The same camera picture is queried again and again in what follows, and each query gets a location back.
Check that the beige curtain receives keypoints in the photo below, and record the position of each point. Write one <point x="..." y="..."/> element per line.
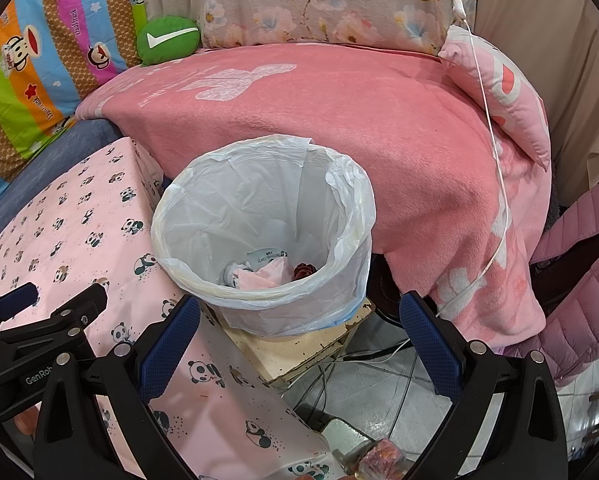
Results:
<point x="569" y="85"/>

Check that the pink pillow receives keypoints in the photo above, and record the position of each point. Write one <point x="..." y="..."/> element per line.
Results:
<point x="509" y="90"/>

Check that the pink blanket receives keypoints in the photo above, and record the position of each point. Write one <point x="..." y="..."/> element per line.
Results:
<point x="354" y="125"/>

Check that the green cushion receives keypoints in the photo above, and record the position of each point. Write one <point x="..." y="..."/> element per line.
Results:
<point x="177" y="52"/>

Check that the colourful monkey-print quilt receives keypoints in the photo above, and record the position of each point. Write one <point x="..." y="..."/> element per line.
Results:
<point x="54" y="35"/>

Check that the pink panda-print tablecloth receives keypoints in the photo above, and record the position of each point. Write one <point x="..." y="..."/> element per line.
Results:
<point x="79" y="210"/>

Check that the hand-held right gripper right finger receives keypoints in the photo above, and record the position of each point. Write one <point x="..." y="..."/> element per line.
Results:
<point x="429" y="340"/>

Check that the pink puffer jacket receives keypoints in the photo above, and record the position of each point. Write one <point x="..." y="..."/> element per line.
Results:
<point x="579" y="285"/>

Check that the dark red velvet scrunchie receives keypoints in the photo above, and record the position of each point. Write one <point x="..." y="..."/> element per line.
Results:
<point x="304" y="271"/>

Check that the cream wooden stool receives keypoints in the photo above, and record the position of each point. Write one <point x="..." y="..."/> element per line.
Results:
<point x="289" y="355"/>

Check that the white paper packet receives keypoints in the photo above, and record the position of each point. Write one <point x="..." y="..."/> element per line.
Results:
<point x="264" y="257"/>

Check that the bin with white liner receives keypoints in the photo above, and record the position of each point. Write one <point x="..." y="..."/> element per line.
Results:
<point x="229" y="210"/>

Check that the pink crumpled wrapper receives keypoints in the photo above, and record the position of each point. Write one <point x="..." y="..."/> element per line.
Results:
<point x="379" y="460"/>

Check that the grey sock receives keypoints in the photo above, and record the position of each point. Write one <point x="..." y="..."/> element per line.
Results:
<point x="233" y="275"/>

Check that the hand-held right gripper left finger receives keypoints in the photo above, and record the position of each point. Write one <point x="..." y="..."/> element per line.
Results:
<point x="172" y="342"/>

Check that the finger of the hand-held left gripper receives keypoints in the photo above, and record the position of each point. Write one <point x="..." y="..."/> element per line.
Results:
<point x="64" y="322"/>
<point x="14" y="300"/>

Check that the grey floral blanket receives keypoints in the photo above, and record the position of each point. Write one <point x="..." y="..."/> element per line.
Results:
<point x="279" y="0"/>

